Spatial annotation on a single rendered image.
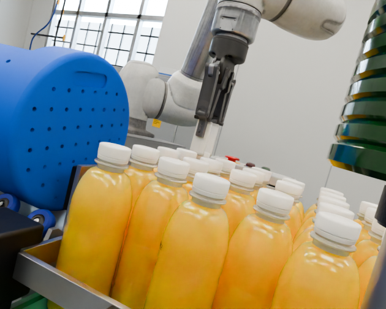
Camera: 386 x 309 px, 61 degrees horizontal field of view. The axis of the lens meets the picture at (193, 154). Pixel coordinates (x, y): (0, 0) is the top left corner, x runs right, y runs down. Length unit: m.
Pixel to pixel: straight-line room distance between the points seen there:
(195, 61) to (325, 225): 1.02
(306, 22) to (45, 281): 0.64
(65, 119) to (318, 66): 2.91
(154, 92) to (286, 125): 2.15
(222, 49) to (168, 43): 3.10
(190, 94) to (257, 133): 2.12
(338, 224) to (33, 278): 0.31
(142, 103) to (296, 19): 0.69
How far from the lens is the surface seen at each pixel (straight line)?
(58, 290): 0.38
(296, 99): 3.27
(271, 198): 0.36
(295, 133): 3.22
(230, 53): 0.65
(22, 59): 0.58
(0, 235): 0.40
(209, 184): 0.33
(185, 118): 1.31
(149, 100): 1.25
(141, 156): 0.45
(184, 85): 1.27
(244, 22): 0.66
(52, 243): 0.45
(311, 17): 0.75
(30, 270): 0.41
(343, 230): 0.32
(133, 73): 1.25
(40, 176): 0.57
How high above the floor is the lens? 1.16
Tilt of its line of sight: 5 degrees down
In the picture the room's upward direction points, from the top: 15 degrees clockwise
